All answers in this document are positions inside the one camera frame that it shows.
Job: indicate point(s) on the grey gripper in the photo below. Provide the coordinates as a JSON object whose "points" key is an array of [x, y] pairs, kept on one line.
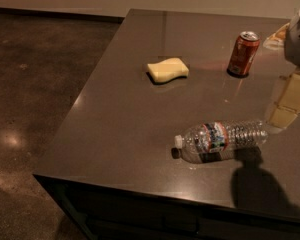
{"points": [[299, 40]]}

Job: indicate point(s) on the clear plastic water bottle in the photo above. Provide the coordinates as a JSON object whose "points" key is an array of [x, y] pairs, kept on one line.
{"points": [[218, 140]]}

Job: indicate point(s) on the yellow sponge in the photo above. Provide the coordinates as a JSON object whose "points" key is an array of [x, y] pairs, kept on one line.
{"points": [[167, 70]]}

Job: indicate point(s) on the crumpled snack wrapper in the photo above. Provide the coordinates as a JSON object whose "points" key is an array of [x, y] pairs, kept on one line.
{"points": [[276, 41]]}

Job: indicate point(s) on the red soda can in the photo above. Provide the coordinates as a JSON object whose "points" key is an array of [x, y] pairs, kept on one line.
{"points": [[244, 51]]}

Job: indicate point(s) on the dark table cabinet base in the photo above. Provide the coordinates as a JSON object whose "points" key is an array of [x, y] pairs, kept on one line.
{"points": [[103, 213]]}

